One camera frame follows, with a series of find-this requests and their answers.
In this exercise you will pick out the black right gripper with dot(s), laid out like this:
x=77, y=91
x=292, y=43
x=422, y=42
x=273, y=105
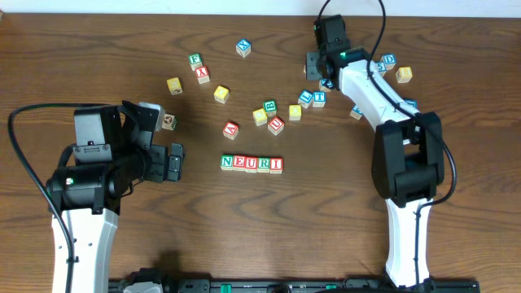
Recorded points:
x=312, y=59

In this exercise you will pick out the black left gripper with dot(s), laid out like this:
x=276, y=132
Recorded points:
x=161, y=161

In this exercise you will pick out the blue P wooden block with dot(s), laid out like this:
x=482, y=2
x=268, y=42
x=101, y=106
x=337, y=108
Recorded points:
x=326, y=85

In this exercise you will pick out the blue T wooden block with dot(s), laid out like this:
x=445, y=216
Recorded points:
x=319, y=99

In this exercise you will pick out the green N wooden block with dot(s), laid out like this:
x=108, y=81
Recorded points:
x=227, y=162

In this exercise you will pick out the red E wooden block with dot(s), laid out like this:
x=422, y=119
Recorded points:
x=238, y=163

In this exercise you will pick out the red u wooden block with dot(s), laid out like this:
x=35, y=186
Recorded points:
x=276, y=125
x=251, y=164

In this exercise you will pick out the red I wooden block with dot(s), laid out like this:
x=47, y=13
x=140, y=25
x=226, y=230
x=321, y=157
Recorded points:
x=276, y=165

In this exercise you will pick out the green R wooden block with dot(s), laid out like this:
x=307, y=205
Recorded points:
x=263, y=165

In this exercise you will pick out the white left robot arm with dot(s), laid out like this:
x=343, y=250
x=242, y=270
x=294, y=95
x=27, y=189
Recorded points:
x=87, y=198

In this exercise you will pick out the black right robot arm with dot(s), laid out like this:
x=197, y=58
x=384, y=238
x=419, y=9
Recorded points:
x=408, y=156

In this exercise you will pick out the soccer ball J wooden block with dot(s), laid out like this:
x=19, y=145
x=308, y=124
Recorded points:
x=169, y=122

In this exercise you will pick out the blue L wooden block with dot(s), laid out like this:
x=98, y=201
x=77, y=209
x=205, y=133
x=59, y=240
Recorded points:
x=305, y=98

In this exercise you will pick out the blue 2 wooden block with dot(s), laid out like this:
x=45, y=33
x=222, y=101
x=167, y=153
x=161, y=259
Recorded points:
x=356, y=113

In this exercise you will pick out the green B wooden block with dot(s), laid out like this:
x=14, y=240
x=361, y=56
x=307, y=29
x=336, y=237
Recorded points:
x=270, y=107

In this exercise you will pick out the yellow acorn wooden block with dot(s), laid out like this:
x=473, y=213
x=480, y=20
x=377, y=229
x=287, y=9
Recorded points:
x=174, y=86

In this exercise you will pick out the blue 5 wooden block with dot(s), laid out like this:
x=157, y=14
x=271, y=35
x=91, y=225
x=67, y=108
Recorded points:
x=381, y=68

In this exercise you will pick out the red A wooden block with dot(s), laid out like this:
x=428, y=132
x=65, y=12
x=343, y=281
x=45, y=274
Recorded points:
x=230, y=130

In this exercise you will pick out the blue D wooden block upper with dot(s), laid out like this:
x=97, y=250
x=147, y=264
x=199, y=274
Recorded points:
x=389, y=61

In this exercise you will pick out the blue d wooden block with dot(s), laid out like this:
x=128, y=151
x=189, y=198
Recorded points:
x=389, y=61
x=411, y=102

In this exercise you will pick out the yellow C wooden block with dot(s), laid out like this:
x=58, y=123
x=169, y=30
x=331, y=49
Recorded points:
x=260, y=117

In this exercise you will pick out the blue X wooden block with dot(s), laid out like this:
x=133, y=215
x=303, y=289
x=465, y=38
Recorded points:
x=243, y=47

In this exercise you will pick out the yellow O wooden block left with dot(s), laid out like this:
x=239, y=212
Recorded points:
x=221, y=94

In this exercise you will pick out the red Y wooden block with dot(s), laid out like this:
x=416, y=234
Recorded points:
x=202, y=75

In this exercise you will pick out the yellow 8 wooden block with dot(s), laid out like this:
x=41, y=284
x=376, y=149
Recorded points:
x=404, y=74

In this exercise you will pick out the green F wooden block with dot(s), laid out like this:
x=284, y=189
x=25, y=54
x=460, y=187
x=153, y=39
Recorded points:
x=195, y=61

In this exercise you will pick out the blue D wooden block lower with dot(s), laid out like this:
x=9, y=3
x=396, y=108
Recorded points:
x=411, y=102

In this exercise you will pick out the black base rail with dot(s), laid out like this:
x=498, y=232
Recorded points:
x=152, y=280

